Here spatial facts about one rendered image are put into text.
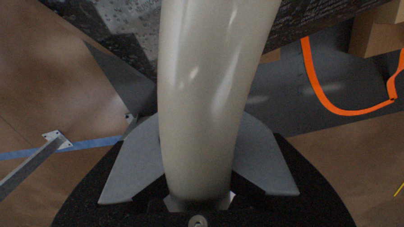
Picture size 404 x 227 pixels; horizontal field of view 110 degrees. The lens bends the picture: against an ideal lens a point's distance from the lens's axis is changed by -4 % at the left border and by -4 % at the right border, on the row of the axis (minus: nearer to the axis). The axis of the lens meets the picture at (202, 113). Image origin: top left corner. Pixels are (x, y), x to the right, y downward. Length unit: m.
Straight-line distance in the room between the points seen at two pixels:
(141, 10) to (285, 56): 1.00
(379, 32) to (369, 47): 0.08
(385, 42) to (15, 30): 2.16
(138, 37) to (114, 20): 0.04
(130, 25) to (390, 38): 1.28
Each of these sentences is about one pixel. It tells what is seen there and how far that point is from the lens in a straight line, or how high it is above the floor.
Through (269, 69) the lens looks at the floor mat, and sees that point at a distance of 1.12.
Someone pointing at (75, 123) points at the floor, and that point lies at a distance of 1.67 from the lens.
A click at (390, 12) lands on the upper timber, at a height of 0.21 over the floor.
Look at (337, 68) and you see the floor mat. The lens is 1.36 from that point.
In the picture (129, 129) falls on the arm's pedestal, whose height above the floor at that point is 0.16.
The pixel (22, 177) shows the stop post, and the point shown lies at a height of 0.40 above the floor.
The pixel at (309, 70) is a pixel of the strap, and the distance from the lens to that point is 1.25.
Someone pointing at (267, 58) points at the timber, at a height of 0.13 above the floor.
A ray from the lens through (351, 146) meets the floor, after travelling 2.02.
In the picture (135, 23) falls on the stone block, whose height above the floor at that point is 0.78.
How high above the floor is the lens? 1.01
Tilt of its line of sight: 57 degrees down
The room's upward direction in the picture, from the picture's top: 179 degrees counter-clockwise
